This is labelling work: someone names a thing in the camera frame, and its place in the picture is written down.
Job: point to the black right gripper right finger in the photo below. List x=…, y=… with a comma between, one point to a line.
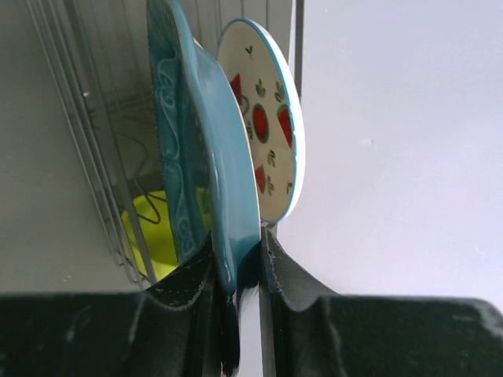
x=307, y=329

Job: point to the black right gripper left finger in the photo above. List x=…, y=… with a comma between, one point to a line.
x=175, y=327

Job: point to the lime green bowl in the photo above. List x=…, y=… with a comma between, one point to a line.
x=154, y=221

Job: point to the teal embossed plate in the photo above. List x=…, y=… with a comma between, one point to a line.
x=205, y=155

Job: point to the white watermelon plate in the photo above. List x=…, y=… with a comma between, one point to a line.
x=255, y=67

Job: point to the peach bird plate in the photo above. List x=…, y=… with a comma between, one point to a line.
x=246, y=112

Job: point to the grey wire dish rack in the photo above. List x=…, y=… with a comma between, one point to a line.
x=98, y=54

